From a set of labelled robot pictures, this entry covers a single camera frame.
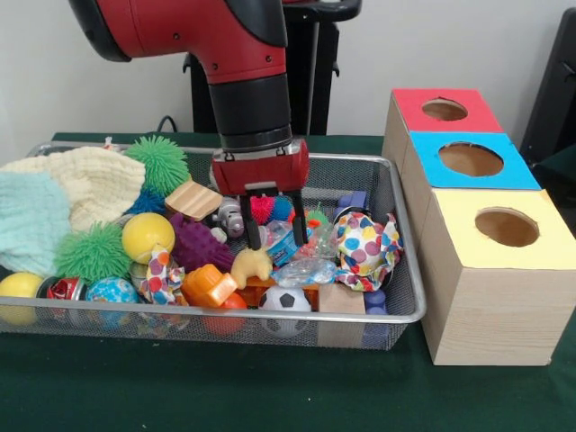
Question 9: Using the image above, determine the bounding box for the orange plastic building block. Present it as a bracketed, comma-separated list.
[182, 264, 239, 309]

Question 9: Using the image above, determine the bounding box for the dark green table cloth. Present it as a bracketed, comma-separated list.
[0, 130, 576, 432]

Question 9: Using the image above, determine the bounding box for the cream muslin cloth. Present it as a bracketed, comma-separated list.
[0, 147, 146, 233]

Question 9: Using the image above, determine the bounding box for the purple spiky ball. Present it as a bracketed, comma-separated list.
[169, 212, 235, 275]

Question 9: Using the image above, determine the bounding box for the black upright panel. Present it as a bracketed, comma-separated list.
[519, 6, 576, 157]

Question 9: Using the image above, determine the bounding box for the silver wire mesh bin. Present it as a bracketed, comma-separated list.
[0, 139, 428, 350]

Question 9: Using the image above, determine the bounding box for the mint green muslin cloth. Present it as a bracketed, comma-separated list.
[0, 173, 71, 278]

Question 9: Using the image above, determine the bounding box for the striped light wooden block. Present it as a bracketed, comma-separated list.
[164, 179, 225, 221]

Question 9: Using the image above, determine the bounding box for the crumpled colourful patterned paper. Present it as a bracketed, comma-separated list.
[335, 211, 405, 293]

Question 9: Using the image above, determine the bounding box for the small black and white football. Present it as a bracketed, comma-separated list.
[258, 286, 312, 338]

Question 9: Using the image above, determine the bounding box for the green spiky rubber ball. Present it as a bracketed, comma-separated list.
[124, 134, 190, 197]
[54, 221, 131, 285]

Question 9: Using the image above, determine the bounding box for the pale yellow plush toy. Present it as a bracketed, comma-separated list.
[230, 247, 275, 289]

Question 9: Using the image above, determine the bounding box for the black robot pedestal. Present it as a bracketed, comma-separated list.
[182, 0, 364, 136]

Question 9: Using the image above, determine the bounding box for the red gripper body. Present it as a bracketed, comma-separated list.
[211, 138, 311, 198]

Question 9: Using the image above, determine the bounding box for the wooden box with three holes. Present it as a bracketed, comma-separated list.
[382, 87, 567, 366]

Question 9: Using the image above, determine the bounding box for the yellow tennis-style ball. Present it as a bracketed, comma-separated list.
[121, 212, 176, 265]

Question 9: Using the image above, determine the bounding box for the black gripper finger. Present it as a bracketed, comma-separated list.
[290, 191, 311, 247]
[239, 193, 263, 251]

